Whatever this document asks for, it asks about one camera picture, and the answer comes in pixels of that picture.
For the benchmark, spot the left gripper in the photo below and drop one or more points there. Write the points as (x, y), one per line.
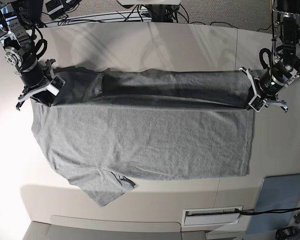
(267, 87)

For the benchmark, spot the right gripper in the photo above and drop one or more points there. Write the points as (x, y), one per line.
(36, 77)

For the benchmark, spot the grey T-shirt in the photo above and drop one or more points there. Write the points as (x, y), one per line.
(106, 129)

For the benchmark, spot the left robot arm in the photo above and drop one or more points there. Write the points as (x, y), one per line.
(281, 64)

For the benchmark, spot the central robot base stand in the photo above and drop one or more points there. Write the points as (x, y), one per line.
(157, 10)

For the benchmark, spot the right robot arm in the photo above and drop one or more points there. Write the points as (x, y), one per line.
(24, 45)

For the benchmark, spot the black power adapter box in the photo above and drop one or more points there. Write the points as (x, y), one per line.
(53, 7)

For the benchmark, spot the blue-grey flat board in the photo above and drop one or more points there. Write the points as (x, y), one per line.
(277, 192)

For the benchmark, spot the black device bottom right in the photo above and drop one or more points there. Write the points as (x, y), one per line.
(287, 233)

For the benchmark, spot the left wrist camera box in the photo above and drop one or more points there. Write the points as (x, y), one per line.
(257, 103)

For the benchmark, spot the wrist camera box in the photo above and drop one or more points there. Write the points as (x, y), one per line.
(55, 85)
(257, 103)

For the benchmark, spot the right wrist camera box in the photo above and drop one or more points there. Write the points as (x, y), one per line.
(55, 85)

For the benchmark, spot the white cable grommet tray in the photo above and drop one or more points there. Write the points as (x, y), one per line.
(210, 217)

